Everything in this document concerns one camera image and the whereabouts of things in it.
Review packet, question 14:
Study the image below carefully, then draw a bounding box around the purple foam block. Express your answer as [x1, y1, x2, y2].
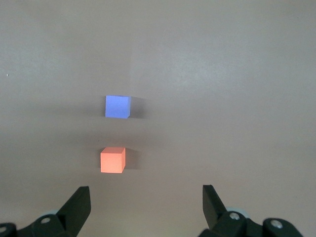
[105, 95, 131, 119]

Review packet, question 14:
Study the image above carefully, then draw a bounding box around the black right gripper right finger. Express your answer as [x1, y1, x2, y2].
[199, 184, 265, 237]

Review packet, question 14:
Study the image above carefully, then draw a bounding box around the orange foam block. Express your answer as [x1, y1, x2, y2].
[100, 147, 126, 174]

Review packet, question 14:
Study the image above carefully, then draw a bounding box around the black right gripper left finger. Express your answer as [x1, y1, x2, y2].
[14, 186, 91, 237]

